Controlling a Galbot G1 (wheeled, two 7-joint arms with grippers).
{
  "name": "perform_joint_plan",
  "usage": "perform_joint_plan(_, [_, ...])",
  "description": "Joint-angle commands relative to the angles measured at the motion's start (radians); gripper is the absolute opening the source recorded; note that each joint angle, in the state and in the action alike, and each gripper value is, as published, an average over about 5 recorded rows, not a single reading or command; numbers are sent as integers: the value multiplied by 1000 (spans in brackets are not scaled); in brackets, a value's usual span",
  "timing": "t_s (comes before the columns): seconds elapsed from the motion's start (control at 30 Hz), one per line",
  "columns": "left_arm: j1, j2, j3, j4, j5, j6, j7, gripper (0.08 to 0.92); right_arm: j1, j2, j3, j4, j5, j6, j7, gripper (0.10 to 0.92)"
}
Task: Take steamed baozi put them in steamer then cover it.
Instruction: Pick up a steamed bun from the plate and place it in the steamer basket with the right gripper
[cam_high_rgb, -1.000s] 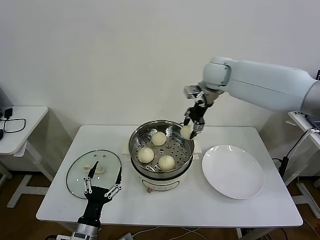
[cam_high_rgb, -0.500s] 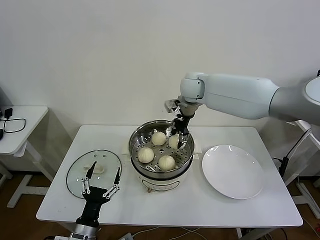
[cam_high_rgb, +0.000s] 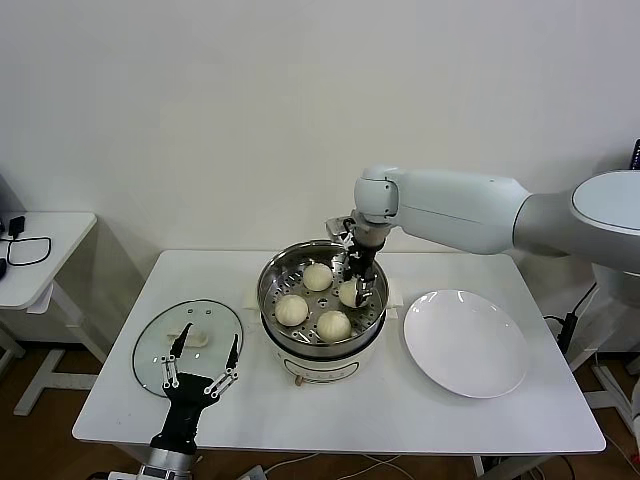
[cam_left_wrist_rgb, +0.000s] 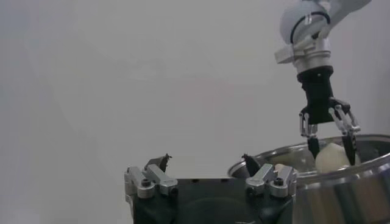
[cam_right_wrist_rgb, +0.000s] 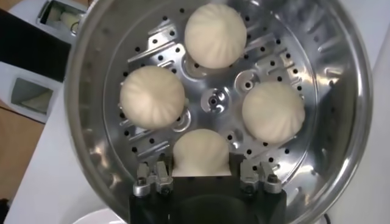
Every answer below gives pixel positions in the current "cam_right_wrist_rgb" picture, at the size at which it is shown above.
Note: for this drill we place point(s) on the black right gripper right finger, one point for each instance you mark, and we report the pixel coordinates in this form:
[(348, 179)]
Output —
[(259, 179)]

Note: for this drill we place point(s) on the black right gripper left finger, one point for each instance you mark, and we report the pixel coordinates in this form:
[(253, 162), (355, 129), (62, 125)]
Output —
[(152, 182)]

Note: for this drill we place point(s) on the white steamed baozi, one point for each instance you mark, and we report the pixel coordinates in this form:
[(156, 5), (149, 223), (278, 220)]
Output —
[(152, 97), (272, 112), (215, 35), (201, 149)]

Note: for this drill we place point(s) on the stainless steel steamer basket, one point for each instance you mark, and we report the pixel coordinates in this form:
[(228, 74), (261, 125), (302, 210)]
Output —
[(335, 91)]

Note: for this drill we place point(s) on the white round plate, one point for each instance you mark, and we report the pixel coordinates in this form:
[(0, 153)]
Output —
[(100, 219)]

